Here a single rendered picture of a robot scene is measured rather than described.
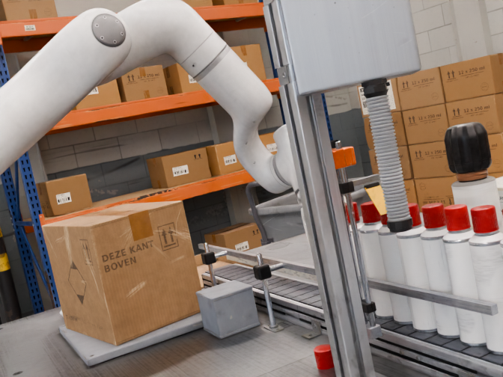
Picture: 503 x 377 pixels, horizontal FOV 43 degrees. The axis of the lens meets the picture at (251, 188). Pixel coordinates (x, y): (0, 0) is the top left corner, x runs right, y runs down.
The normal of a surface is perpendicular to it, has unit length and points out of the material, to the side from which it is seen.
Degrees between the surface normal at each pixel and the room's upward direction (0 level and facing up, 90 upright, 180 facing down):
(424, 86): 90
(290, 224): 93
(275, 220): 93
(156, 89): 91
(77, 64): 106
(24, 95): 70
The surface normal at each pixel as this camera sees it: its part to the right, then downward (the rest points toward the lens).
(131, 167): 0.56, -0.04
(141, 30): -0.25, 0.31
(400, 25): -0.14, 0.13
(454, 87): -0.74, 0.22
